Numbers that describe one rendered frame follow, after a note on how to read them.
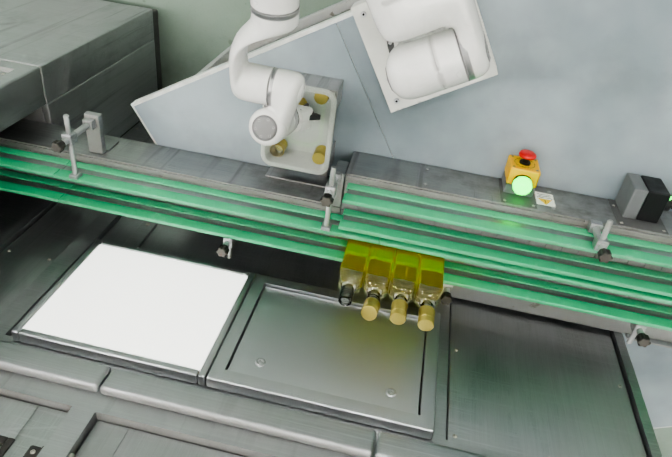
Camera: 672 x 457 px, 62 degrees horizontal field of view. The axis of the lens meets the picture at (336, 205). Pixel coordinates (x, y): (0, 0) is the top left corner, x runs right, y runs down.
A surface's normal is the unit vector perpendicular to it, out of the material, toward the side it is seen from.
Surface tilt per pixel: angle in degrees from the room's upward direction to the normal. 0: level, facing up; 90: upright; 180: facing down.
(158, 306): 90
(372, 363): 90
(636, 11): 0
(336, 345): 90
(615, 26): 0
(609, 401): 90
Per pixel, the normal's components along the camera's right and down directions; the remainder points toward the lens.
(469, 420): 0.11, -0.83
